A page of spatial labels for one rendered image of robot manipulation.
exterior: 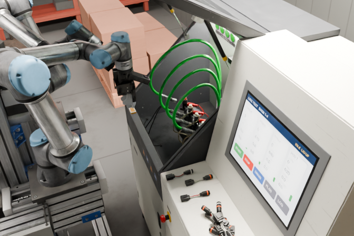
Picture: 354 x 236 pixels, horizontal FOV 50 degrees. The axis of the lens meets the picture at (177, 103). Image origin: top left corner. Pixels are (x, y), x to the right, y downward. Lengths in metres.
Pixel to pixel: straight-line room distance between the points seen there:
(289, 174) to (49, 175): 0.94
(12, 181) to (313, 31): 1.47
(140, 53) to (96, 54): 2.35
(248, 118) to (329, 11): 1.97
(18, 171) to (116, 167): 1.52
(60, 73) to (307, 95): 1.32
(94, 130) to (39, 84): 2.51
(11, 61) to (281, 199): 0.94
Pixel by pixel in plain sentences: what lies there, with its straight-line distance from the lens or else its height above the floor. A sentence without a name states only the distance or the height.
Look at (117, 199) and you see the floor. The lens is 2.99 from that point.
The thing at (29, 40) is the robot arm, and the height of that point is 1.50.
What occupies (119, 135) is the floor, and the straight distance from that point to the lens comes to 3.59.
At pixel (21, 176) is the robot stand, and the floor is 0.98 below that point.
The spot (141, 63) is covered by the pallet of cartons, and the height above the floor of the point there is 0.43.
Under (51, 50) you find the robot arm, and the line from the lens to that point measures 1.47.
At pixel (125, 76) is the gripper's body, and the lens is 1.64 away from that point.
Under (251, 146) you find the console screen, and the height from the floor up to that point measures 1.25.
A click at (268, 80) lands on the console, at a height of 1.50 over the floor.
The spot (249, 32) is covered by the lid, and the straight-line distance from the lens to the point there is 1.50.
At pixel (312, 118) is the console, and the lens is 1.17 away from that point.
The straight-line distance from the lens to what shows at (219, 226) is 1.46.
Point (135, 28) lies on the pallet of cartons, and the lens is 3.70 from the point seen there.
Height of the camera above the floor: 2.15
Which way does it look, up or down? 33 degrees down
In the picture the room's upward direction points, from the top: 3 degrees counter-clockwise
